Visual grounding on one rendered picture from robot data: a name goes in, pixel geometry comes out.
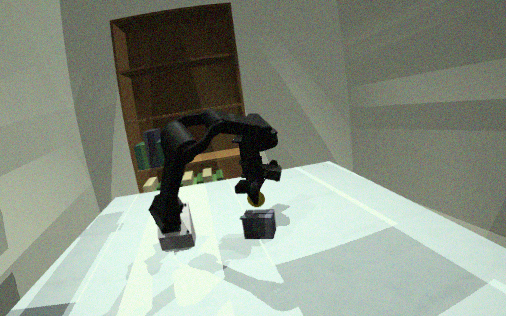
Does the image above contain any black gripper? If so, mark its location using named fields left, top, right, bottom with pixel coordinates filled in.
left=234, top=154, right=266, bottom=204

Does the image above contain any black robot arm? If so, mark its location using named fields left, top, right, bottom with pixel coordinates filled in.
left=148, top=108, right=282, bottom=234

